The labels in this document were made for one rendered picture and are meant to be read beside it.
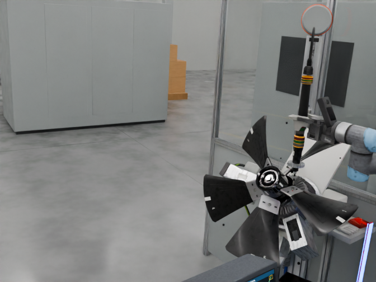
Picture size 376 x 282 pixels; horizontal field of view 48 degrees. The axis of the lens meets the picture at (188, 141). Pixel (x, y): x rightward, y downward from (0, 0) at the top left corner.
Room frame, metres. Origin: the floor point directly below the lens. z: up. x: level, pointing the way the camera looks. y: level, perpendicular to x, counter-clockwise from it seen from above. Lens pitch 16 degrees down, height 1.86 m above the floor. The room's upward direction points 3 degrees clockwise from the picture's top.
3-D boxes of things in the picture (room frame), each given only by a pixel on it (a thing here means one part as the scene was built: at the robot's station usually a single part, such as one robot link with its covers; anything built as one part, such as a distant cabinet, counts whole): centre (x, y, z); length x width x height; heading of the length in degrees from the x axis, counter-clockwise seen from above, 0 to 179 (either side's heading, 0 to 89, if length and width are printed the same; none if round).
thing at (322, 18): (2.35, -0.64, 1.88); 0.17 x 0.15 x 0.16; 39
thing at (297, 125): (1.63, -0.43, 1.48); 0.09 x 0.03 x 0.06; 55
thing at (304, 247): (1.64, -0.50, 0.98); 0.20 x 0.16 x 0.20; 129
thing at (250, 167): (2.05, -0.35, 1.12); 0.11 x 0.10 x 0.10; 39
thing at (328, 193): (2.18, -0.78, 0.91); 0.17 x 0.16 x 0.11; 129
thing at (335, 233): (2.10, -0.80, 0.84); 0.36 x 0.24 x 0.03; 39
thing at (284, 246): (1.69, -0.43, 0.91); 0.12 x 0.08 x 0.12; 129
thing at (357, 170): (1.46, -0.64, 1.38); 0.11 x 0.08 x 0.11; 103
